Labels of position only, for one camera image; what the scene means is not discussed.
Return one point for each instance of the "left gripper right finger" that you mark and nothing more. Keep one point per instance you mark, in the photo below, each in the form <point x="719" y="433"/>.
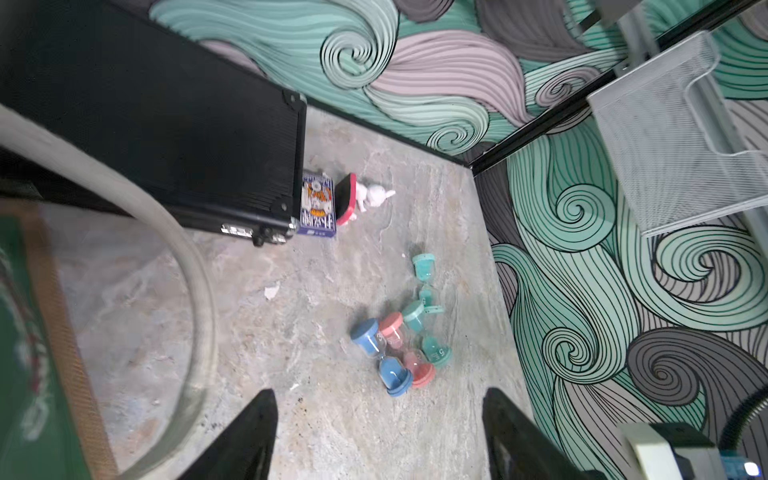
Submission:
<point x="517" y="449"/>

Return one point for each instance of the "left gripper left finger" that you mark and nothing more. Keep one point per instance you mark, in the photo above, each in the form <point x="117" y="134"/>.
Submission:
<point x="244" y="449"/>

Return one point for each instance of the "green hourglass pair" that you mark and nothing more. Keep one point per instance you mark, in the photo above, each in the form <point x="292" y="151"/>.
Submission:
<point x="416" y="316"/>

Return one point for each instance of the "green hourglass top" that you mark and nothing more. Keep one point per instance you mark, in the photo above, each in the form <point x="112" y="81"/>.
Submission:
<point x="424" y="268"/>

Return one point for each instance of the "blue card box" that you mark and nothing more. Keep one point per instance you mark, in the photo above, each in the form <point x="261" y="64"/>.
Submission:
<point x="317" y="206"/>

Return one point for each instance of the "white rabbit figurine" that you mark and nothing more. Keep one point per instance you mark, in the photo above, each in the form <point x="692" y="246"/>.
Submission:
<point x="352" y="196"/>

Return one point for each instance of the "black ribbed case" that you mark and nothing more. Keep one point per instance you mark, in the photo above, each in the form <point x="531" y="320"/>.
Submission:
<point x="216" y="144"/>

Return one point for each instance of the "clear plastic wall box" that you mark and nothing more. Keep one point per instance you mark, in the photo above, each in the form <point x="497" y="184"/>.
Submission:
<point x="672" y="143"/>

